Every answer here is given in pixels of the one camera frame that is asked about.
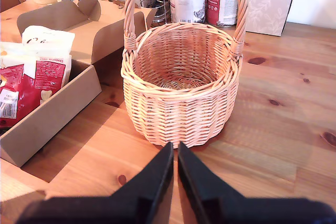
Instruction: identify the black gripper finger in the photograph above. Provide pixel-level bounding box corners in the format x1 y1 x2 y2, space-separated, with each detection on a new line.
177 141 246 224
111 142 175 224

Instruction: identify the pale patterned tissue box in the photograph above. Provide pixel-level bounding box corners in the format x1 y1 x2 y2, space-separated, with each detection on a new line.
243 0 296 37

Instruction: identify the tin can red label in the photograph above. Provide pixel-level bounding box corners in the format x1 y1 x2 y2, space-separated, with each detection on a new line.
206 0 248 28

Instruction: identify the red white mini bunnies bag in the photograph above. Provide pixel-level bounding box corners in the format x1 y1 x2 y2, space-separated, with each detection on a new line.
0 41 72 128

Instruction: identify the brown cardboard box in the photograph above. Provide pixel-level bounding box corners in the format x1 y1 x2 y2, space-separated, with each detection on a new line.
0 0 153 168

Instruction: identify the white Galaxy chocolate bag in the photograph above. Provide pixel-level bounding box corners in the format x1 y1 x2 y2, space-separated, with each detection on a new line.
22 25 76 56

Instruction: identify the woven wicker basket with handle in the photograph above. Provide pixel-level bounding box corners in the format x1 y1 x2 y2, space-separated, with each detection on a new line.
120 0 249 147

